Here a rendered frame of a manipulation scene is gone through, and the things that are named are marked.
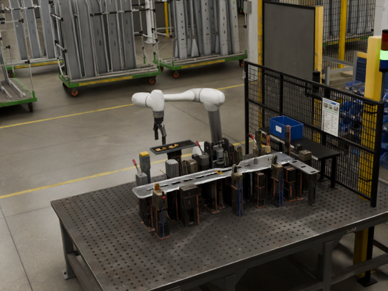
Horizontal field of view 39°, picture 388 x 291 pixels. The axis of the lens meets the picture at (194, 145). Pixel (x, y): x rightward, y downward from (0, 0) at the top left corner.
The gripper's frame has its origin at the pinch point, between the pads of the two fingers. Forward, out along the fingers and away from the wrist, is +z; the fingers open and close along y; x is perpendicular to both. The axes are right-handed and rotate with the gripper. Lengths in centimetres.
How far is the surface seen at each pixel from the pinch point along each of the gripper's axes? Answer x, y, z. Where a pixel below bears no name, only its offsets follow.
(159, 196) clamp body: -29, 56, 18
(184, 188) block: -6, 51, 21
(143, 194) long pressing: -34, 38, 23
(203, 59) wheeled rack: 406, -645, 91
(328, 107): 134, 46, -14
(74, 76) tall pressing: 121, -652, 87
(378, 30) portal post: 444, -195, -17
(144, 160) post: -16.0, 2.8, 12.6
